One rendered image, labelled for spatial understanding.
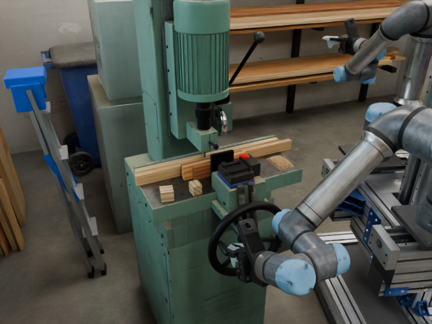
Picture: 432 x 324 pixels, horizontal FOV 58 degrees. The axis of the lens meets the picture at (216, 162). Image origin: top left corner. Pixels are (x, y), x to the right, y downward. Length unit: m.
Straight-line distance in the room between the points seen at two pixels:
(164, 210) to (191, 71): 0.46
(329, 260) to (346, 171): 0.23
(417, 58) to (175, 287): 1.31
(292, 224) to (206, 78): 0.54
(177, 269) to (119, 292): 0.84
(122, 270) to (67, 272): 0.31
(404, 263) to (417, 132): 0.62
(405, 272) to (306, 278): 0.69
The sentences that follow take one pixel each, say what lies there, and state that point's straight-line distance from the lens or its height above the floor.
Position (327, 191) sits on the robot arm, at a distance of 1.02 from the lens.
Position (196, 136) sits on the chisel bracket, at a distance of 1.40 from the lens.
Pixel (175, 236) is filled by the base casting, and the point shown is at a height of 0.76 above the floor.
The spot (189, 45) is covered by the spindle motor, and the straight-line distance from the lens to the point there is 1.25.
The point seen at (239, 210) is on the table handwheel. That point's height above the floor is 0.95.
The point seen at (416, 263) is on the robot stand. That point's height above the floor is 0.71.
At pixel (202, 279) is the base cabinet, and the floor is 0.51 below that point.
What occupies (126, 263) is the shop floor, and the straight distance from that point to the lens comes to 2.44.
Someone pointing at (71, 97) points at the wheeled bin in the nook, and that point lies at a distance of 3.09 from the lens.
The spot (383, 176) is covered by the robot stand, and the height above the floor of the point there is 0.74.
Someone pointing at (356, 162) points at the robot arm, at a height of 1.18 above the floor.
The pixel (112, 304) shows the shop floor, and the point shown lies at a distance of 2.24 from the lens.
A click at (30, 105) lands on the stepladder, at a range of 1.89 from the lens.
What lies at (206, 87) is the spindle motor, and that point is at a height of 1.25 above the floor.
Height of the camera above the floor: 1.65
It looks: 29 degrees down
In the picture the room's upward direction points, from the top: straight up
